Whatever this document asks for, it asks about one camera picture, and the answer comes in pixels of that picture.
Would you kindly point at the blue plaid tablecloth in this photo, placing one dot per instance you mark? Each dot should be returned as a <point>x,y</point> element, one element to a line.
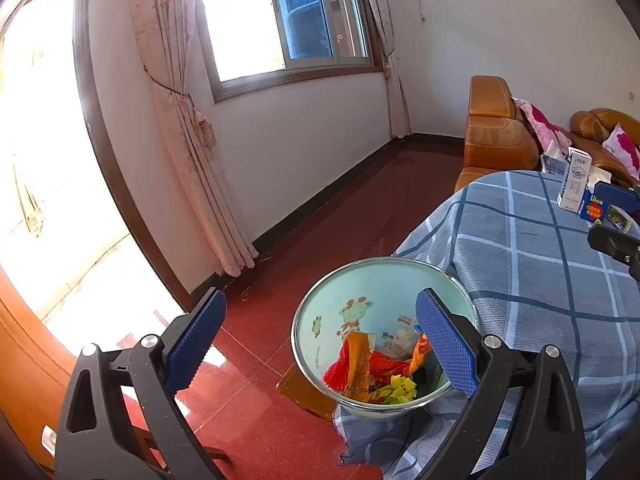
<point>534,280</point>

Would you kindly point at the window with brown frame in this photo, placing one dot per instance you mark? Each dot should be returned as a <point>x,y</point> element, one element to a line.
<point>253,45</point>

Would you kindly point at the white yellow plastic bag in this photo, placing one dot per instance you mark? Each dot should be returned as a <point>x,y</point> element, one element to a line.
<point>399,346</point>

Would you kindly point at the red plastic bag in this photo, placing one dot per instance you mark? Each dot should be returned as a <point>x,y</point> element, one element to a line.
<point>356,374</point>

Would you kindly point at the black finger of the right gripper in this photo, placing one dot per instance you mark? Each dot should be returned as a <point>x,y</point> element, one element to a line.
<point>619,245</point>

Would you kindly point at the small dark sachet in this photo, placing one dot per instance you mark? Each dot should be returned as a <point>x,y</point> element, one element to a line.
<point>618,219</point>

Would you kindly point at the light blue cartoon trash bin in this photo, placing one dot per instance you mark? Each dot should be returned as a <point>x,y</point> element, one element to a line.
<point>372,296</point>

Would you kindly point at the blue Look milk carton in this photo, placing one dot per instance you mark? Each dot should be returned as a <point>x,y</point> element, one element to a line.
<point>596,200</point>

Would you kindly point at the orange snack packet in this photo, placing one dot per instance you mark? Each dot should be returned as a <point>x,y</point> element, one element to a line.
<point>360,342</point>

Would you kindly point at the yellow foil wrapper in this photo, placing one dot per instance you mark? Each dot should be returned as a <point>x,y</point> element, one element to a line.
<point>399,390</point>

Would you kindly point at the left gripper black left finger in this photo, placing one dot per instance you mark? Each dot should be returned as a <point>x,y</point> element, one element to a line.
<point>120,419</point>

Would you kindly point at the pink right curtain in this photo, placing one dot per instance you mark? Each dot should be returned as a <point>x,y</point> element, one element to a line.
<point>400,123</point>

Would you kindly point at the pink curtain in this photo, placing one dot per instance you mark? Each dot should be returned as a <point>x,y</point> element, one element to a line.
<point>400,123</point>
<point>164,31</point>

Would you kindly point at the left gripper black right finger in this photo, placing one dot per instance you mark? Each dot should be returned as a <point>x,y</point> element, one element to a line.
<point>521,418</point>

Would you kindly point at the pink left curtain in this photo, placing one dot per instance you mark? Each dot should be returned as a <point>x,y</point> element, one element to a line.
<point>164,31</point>

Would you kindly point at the brown leather armchair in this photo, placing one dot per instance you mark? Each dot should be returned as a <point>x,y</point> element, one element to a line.
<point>496,137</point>

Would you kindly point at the pink floral cushion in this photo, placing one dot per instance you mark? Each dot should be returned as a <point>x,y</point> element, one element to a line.
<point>620,145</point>

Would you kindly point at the tall white milk carton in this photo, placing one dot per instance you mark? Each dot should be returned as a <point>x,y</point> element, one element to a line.
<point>574,180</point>

